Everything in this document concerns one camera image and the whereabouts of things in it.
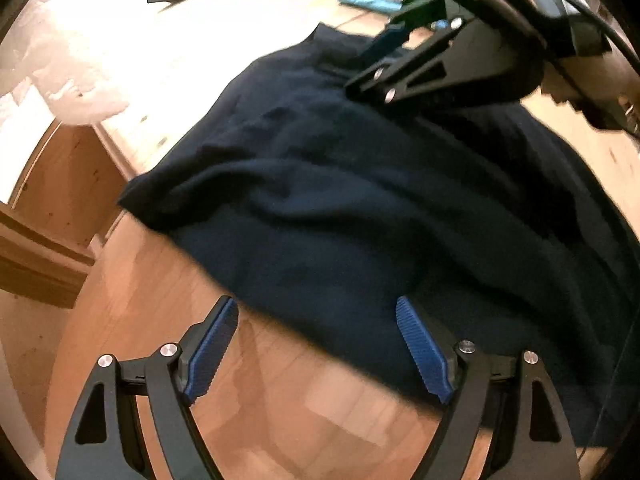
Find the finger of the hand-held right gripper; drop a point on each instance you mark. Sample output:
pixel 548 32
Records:
pixel 385 42
pixel 475 75

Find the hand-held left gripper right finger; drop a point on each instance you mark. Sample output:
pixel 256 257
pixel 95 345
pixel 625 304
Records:
pixel 422 350

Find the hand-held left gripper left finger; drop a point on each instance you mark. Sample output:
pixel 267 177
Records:
pixel 210 350

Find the navy blue t-shirt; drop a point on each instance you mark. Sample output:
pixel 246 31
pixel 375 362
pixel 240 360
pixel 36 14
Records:
pixel 325 185

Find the person's right hand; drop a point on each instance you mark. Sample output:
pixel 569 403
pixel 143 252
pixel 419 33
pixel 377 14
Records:
pixel 590 75

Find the light blue folded garment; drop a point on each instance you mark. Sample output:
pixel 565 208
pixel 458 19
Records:
pixel 360 0

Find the wooden chair leg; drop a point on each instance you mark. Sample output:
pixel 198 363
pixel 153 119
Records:
pixel 60 185

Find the white lace curtain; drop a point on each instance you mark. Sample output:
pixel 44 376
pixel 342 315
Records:
pixel 75 95

